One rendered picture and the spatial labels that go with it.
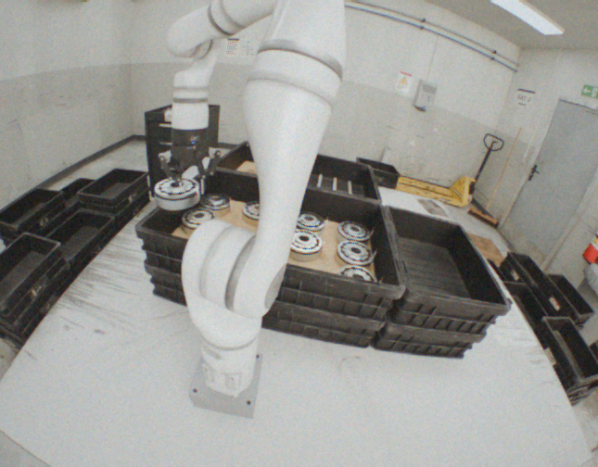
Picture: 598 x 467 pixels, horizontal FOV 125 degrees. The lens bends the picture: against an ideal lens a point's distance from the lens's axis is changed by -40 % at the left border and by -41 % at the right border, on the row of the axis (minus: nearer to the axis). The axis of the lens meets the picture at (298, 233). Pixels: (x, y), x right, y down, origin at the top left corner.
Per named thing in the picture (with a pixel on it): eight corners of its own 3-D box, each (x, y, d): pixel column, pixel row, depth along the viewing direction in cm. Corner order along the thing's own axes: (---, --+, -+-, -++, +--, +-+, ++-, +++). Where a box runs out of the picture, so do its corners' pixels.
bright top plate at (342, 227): (372, 244, 74) (372, 242, 74) (338, 237, 74) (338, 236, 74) (367, 226, 82) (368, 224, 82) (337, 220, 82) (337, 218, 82)
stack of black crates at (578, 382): (546, 415, 86) (605, 374, 61) (515, 424, 85) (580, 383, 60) (522, 361, 120) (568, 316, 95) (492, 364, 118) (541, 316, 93)
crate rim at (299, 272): (402, 300, 50) (407, 292, 48) (258, 270, 51) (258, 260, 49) (381, 209, 83) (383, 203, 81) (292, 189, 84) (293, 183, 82)
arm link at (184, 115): (203, 118, 55) (204, 92, 51) (215, 128, 47) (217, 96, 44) (164, 119, 50) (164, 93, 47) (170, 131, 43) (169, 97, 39)
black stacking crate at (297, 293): (384, 327, 55) (405, 294, 49) (256, 301, 56) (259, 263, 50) (372, 233, 88) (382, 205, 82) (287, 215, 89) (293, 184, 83)
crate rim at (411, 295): (508, 317, 48) (514, 310, 47) (402, 300, 50) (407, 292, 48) (458, 230, 82) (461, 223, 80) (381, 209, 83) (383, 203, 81)
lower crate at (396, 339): (463, 362, 60) (488, 338, 53) (368, 352, 61) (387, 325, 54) (434, 272, 93) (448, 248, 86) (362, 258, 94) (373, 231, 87)
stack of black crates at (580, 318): (555, 358, 121) (598, 316, 95) (530, 361, 119) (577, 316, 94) (530, 316, 156) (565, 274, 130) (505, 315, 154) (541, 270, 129)
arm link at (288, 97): (339, 60, 18) (240, 45, 20) (252, 340, 25) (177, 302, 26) (347, 96, 27) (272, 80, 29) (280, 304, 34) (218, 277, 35)
